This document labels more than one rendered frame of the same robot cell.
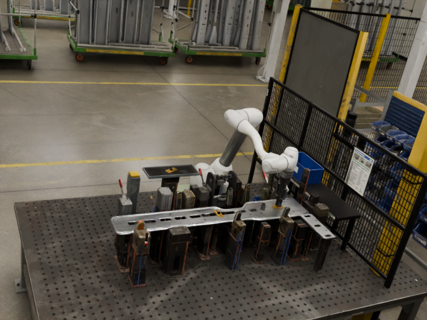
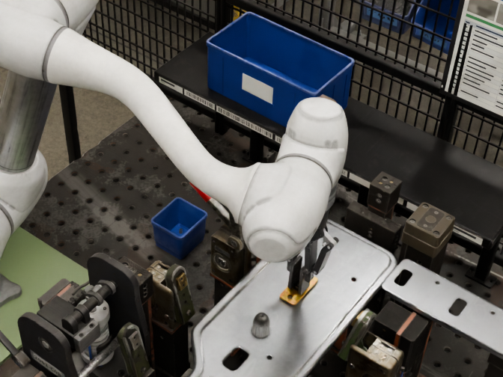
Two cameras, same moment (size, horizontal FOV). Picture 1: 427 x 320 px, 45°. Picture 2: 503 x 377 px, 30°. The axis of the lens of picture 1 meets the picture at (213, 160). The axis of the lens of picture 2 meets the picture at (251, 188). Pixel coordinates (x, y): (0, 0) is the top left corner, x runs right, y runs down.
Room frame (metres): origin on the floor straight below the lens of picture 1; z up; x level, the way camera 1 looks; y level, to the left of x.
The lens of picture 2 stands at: (2.15, 0.11, 2.41)
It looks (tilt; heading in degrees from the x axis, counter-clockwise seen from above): 44 degrees down; 334
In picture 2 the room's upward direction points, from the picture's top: 3 degrees clockwise
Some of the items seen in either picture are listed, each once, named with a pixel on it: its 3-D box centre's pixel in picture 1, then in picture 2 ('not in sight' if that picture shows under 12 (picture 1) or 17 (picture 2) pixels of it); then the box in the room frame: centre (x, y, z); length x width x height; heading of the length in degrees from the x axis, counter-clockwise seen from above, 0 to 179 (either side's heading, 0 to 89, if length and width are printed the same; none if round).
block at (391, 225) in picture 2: (304, 222); (365, 263); (3.27, -0.74, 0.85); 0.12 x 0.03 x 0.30; 29
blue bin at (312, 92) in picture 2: (303, 167); (278, 73); (3.68, -0.71, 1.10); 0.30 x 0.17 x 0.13; 28
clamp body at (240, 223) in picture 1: (235, 244); not in sight; (2.80, -0.23, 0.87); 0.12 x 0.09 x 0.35; 29
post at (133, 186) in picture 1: (131, 204); not in sight; (2.98, 0.50, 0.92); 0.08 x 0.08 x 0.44; 29
